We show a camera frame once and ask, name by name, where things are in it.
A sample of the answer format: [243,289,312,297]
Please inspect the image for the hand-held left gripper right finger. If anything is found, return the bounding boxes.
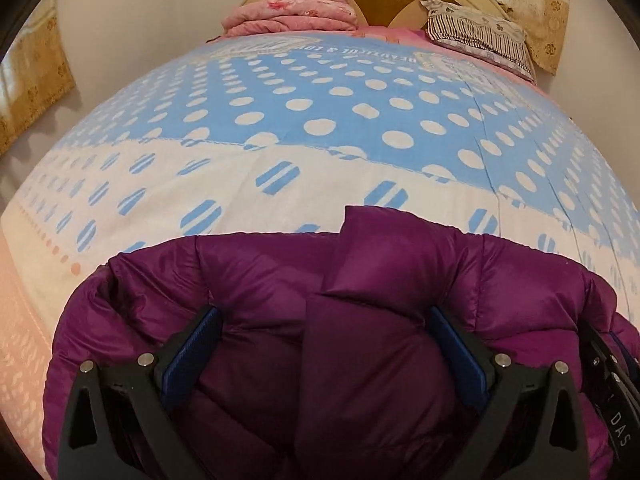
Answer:
[427,305,588,480]

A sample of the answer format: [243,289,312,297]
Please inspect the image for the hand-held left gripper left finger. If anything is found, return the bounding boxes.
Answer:
[57,305,223,480]

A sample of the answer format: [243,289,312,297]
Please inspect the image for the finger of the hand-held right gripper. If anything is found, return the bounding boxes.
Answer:
[580,317,640,403]

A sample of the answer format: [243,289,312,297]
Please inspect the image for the purple hooded puffer jacket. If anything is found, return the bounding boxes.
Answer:
[42,205,640,480]

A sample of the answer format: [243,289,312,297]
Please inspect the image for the polka dot bed sheet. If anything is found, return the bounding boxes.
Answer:
[0,27,640,376]

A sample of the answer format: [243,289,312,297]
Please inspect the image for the beige patterned window curtain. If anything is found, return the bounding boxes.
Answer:
[307,0,572,77]
[0,10,77,153]

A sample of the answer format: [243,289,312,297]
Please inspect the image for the striped floral pillow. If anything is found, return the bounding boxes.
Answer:
[419,0,537,82]

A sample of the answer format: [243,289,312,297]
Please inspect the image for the pink folded blanket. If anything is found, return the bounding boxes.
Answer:
[220,0,372,39]

